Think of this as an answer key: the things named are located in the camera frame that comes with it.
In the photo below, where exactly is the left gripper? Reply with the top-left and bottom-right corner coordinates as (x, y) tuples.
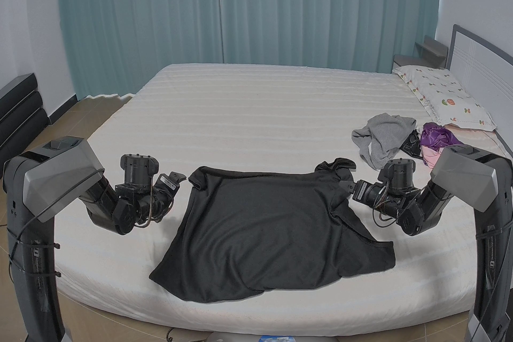
(139, 171), (188, 220)

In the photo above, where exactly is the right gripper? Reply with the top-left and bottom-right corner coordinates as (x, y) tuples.
(339, 179), (386, 209)

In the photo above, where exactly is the black T-shirt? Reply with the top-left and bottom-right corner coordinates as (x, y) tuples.
(149, 157), (397, 303)

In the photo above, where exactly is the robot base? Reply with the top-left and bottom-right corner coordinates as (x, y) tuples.
(208, 332), (297, 342)

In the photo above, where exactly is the bed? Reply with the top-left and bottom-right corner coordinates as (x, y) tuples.
(54, 24), (513, 336)

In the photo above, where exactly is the grey garment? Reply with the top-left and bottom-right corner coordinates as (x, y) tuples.
(351, 113), (417, 172)

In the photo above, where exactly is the black shiny garment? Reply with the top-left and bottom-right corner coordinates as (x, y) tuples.
(400, 130), (425, 161)

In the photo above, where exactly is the pink garment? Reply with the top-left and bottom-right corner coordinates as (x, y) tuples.
(421, 146), (443, 169)

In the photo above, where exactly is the purple satin garment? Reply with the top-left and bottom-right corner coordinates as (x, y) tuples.
(419, 122), (465, 152)

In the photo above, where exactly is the white printed pillow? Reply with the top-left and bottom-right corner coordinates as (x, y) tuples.
(392, 65), (498, 132)

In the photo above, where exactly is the grey bedside table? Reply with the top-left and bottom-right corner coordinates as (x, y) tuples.
(393, 35), (449, 73)

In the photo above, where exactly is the blue-green curtain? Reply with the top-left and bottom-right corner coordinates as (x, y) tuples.
(56, 0), (224, 100)
(220, 0), (441, 73)

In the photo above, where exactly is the black chest of drawers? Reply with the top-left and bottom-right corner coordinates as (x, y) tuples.
(0, 73), (48, 157)

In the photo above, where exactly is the black cable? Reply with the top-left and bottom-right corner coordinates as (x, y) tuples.
(165, 326), (211, 342)
(7, 169), (106, 285)

